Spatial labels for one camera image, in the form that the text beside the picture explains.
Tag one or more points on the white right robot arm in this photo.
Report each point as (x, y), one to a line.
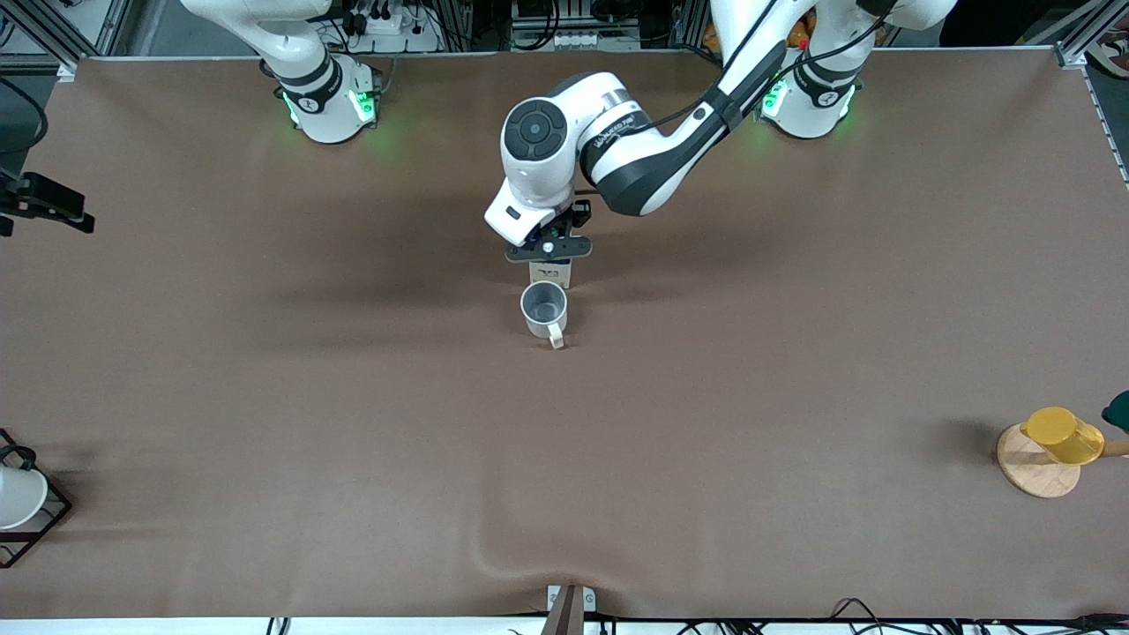
(317, 106)

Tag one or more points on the wooden mug tree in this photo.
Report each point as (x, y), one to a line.
(1036, 472)

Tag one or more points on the metal table clamp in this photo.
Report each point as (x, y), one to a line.
(564, 617)

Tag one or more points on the aluminium frame profile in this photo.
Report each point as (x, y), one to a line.
(110, 26)
(1072, 55)

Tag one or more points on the blue white milk carton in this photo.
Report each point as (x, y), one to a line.
(551, 273)

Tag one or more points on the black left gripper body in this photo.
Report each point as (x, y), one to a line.
(579, 214)

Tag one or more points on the orange snack bag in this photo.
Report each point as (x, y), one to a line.
(798, 33)

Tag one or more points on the white power strip with plugs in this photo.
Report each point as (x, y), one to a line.
(388, 25)

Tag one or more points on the dark green cup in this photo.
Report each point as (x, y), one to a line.
(1118, 413)

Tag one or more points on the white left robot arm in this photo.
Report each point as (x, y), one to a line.
(538, 172)

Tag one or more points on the yellow plastic cup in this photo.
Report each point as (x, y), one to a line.
(1063, 437)

